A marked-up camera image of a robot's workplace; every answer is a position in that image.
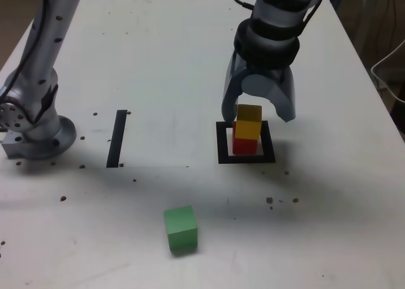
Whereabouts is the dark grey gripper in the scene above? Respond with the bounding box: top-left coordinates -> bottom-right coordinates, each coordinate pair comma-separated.
220,47 -> 297,123

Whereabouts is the yellow cube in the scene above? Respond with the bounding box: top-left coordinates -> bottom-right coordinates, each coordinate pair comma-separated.
236,104 -> 263,141

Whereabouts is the red cube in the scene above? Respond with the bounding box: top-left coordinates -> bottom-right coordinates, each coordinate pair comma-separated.
232,121 -> 259,155

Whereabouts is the green cube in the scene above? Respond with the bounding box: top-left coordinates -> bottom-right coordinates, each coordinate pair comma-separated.
163,205 -> 199,255

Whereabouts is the black tape square outline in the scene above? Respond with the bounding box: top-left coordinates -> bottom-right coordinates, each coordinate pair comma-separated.
215,120 -> 277,164

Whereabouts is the black tape strip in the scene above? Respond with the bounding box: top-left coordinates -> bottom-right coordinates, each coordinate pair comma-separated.
106,109 -> 128,169

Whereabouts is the white cable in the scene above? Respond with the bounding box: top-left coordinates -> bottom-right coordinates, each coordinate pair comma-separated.
370,39 -> 405,105

